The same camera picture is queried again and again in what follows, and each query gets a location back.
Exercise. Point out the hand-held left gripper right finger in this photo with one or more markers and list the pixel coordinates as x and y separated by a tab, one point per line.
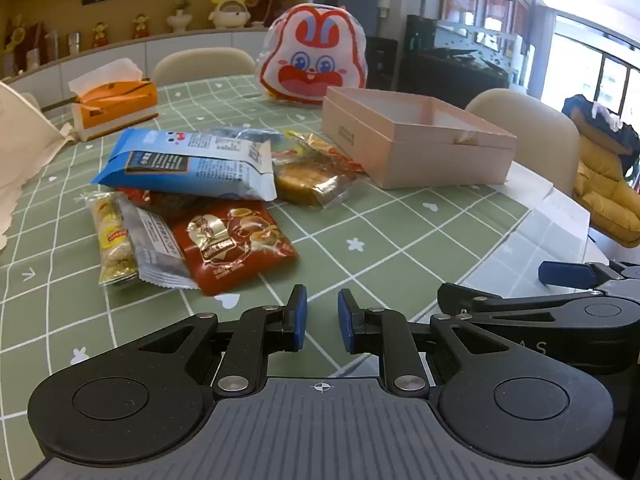
345	321

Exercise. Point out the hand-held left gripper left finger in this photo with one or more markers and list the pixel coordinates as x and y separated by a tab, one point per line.
300	320

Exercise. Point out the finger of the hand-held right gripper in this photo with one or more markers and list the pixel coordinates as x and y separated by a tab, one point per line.
500	305
565	273

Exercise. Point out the clear cake packet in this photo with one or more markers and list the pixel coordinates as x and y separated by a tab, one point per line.
305	185

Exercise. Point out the grey foil snack bar packet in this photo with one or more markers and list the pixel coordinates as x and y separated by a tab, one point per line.
155	250

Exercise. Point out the pink cardboard box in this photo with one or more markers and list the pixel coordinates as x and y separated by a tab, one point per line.
400	155

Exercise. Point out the blue snack packet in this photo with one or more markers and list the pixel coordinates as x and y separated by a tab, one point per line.
200	160

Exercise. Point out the green checked tablecloth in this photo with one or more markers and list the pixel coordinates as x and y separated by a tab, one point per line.
400	240

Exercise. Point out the beige chair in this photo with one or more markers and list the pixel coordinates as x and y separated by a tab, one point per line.
200	65
530	130

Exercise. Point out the dark red patterned packet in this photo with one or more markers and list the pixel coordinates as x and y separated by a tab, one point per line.
145	199

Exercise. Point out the window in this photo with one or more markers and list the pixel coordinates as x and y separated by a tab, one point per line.
575	70

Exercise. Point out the black cabinet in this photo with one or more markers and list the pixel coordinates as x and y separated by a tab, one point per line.
450	70

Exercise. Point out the black appliance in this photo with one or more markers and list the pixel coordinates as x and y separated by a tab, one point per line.
384	65

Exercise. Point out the white red rabbit bag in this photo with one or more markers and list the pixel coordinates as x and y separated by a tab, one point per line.
310	60

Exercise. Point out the orange white tissue box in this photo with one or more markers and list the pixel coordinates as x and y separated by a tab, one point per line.
115	105

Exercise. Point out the white tissue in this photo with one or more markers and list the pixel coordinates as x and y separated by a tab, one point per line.
110	72

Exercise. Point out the white vase with plant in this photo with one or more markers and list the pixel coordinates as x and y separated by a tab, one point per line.
179	22

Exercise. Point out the white scalloped cloth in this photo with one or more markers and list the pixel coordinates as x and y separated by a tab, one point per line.
20	150

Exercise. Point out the small red figurine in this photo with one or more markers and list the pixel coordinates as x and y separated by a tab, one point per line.
140	27
100	36

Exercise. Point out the metal cup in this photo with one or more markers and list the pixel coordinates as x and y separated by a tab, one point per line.
74	43

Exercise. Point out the grey cup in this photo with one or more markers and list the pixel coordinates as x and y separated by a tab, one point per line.
51	44

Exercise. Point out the yellow figurine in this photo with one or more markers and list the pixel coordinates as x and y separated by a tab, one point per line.
15	35

